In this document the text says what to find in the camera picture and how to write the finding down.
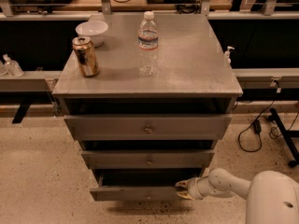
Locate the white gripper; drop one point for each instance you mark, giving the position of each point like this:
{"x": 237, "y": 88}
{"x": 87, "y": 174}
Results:
{"x": 193, "y": 188}

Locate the grey bottom drawer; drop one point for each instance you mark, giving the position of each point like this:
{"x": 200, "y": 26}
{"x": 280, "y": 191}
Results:
{"x": 140, "y": 184}

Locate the grey drawer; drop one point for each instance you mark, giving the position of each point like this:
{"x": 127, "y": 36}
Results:
{"x": 140, "y": 184}
{"x": 147, "y": 127}
{"x": 146, "y": 159}

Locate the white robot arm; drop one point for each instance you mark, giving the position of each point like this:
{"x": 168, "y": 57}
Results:
{"x": 271, "y": 197}

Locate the grey middle drawer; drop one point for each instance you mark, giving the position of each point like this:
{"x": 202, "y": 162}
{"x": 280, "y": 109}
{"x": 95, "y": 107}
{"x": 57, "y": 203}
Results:
{"x": 146, "y": 159}

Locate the grey drawer cabinet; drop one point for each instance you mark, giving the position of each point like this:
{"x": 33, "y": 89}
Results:
{"x": 191, "y": 78}

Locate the grey top drawer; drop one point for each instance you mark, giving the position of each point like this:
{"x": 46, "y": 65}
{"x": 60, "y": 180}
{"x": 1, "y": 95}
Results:
{"x": 147, "y": 127}

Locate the black stand leg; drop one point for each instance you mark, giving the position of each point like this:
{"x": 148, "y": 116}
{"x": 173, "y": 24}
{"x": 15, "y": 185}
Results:
{"x": 287, "y": 135}

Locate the white pump dispenser bottle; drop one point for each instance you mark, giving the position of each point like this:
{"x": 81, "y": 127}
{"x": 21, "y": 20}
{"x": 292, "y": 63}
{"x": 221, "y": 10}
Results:
{"x": 227, "y": 53}

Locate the clear plastic water bottle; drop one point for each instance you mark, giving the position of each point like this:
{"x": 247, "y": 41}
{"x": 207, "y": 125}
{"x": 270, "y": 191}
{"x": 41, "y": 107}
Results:
{"x": 148, "y": 44}

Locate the gold soda can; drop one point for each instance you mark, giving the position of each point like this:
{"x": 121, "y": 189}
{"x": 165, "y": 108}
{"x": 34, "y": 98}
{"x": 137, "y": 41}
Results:
{"x": 85, "y": 53}

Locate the white bowl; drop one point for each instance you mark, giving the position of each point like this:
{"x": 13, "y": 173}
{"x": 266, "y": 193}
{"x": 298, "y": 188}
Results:
{"x": 95, "y": 30}

